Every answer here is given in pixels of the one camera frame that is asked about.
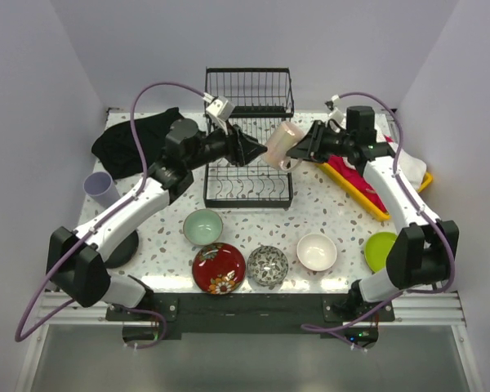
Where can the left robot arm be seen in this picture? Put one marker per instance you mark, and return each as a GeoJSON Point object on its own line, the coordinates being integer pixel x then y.
{"type": "Point", "coordinates": [76, 258]}

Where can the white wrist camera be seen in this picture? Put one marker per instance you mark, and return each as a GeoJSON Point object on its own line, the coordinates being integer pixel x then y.
{"type": "Point", "coordinates": [218, 109]}
{"type": "Point", "coordinates": [335, 116]}

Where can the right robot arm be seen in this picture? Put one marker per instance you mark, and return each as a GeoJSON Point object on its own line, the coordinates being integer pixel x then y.
{"type": "Point", "coordinates": [424, 251]}

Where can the celadon green bowl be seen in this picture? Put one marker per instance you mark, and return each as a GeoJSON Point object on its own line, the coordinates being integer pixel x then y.
{"type": "Point", "coordinates": [203, 227]}

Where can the yellow plastic tray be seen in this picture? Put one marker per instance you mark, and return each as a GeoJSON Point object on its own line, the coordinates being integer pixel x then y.
{"type": "Point", "coordinates": [362, 193]}

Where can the white towel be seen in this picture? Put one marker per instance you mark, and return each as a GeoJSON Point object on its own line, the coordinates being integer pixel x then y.
{"type": "Point", "coordinates": [413, 168]}

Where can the white pink bowl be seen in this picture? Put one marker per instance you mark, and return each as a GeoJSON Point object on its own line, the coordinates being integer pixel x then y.
{"type": "Point", "coordinates": [316, 252]}

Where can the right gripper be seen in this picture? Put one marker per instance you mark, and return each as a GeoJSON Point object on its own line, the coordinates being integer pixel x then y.
{"type": "Point", "coordinates": [310, 147]}

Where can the black cloth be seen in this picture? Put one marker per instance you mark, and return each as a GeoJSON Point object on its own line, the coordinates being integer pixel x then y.
{"type": "Point", "coordinates": [116, 148]}

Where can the leaf patterned bowl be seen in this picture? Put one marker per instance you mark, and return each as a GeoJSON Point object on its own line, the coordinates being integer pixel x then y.
{"type": "Point", "coordinates": [267, 266]}

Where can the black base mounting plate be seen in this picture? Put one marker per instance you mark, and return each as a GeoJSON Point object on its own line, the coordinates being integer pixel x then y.
{"type": "Point", "coordinates": [168, 315]}

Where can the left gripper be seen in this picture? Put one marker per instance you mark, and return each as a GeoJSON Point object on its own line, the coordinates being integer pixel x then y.
{"type": "Point", "coordinates": [241, 148]}

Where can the lime green plate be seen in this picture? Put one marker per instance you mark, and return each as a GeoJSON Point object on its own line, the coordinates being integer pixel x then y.
{"type": "Point", "coordinates": [377, 249]}

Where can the black wire dish rack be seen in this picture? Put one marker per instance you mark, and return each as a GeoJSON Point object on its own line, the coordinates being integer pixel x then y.
{"type": "Point", "coordinates": [263, 99]}

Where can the red floral plate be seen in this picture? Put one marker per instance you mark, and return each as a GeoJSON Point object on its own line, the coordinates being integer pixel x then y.
{"type": "Point", "coordinates": [219, 269]}

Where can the lavender plastic cup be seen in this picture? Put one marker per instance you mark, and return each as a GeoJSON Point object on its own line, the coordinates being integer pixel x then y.
{"type": "Point", "coordinates": [101, 188]}

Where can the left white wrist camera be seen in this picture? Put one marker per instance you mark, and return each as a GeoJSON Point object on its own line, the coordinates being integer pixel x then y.
{"type": "Point", "coordinates": [218, 109]}

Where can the pink marbled mug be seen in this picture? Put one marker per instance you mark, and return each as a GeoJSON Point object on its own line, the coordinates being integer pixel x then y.
{"type": "Point", "coordinates": [286, 135]}

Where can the magenta cloth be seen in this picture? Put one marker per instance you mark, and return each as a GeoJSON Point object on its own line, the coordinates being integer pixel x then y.
{"type": "Point", "coordinates": [355, 186]}

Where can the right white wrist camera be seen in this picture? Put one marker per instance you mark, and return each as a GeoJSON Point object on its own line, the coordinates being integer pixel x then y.
{"type": "Point", "coordinates": [335, 116]}

